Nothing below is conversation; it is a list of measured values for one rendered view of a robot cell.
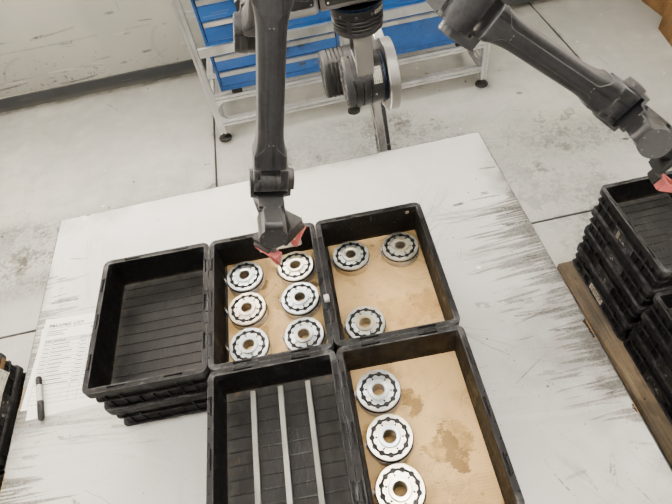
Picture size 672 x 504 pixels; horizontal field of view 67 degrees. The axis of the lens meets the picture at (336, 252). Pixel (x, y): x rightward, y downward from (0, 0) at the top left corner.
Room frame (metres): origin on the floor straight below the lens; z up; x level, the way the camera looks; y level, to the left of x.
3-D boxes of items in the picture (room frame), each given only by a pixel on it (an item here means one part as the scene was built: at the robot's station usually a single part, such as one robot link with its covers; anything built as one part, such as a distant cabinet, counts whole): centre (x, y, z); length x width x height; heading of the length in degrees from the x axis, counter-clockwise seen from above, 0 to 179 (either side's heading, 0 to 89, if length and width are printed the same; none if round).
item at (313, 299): (0.76, 0.12, 0.86); 0.10 x 0.10 x 0.01
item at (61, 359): (0.81, 0.84, 0.70); 0.33 x 0.23 x 0.01; 2
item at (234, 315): (0.76, 0.26, 0.86); 0.10 x 0.10 x 0.01
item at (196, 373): (0.76, 0.49, 0.92); 0.40 x 0.30 x 0.02; 0
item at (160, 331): (0.76, 0.49, 0.87); 0.40 x 0.30 x 0.11; 0
